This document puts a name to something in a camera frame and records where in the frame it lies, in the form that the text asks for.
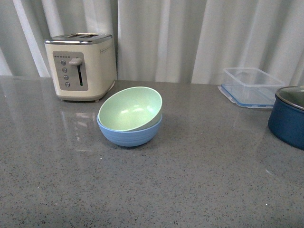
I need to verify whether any green bowl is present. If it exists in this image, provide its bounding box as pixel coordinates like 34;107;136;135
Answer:
98;86;162;132

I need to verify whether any blue bowl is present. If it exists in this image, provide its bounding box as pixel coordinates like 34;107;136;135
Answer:
96;115;162;147

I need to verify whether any blue saucepan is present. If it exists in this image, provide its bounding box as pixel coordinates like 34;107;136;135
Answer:
268;96;304;150

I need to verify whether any white curtain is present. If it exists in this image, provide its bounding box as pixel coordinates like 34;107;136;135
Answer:
0;0;304;86

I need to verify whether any clear plastic food container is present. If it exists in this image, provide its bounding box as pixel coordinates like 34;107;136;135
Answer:
218;67;285;109

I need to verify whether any cream toaster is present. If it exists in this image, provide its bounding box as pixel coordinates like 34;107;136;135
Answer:
44;33;117;101

